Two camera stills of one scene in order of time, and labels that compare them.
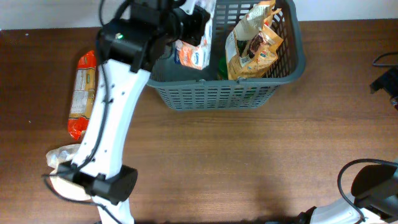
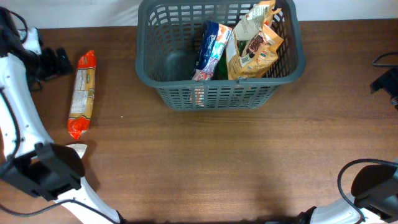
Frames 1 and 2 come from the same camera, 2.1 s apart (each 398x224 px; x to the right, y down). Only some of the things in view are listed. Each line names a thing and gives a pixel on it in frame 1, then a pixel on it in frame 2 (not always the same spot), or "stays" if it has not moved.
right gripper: x=388 y=81 stays
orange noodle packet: x=84 y=85 stays
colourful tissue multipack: x=187 y=54 → x=216 y=38
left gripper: x=201 y=17 → x=55 y=68
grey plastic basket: x=185 y=88 stays
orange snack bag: x=249 y=48 stays
